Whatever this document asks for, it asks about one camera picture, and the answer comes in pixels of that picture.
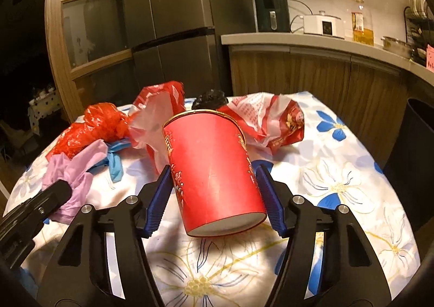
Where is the black air fryer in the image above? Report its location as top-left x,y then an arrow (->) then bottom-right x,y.
254,0 -> 290,33

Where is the red white snack bag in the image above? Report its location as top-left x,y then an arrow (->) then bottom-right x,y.
218,93 -> 305,154

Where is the wooden lower cabinet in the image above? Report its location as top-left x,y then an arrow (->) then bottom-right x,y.
229,45 -> 433,166

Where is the floral blue white tablecloth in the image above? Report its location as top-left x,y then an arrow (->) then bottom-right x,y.
4,92 -> 421,306

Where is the stainless steel bowl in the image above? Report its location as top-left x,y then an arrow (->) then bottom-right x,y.
381,36 -> 413,59

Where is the pink utensil caddy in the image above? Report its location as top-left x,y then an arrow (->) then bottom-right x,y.
426,44 -> 434,72

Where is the red paper cup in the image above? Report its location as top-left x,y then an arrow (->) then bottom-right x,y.
162,109 -> 266,237

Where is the cooking oil bottle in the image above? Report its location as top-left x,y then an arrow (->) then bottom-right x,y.
349,0 -> 374,47

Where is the blue glove on table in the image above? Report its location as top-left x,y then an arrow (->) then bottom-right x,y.
87,138 -> 131,183

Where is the red plastic bag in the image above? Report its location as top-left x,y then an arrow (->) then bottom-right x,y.
46,102 -> 130,161

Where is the purple glove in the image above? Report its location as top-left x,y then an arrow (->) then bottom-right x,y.
42,140 -> 107,225

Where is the wooden glass door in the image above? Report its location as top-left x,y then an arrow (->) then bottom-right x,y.
44,0 -> 138,121

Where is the red white printed bag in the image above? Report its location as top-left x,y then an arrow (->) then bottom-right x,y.
128,81 -> 185,172

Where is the dark grey refrigerator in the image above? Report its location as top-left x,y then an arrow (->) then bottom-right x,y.
123,0 -> 255,97

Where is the white electric cooker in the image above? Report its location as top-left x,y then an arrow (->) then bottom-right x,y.
303,11 -> 345,39

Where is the black trash bin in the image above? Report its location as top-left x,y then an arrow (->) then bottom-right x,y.
383,98 -> 434,231

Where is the black dish rack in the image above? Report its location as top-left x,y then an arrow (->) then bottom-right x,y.
403,0 -> 433,66

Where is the small black crumpled bag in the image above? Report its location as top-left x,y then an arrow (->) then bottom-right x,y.
191,89 -> 229,110

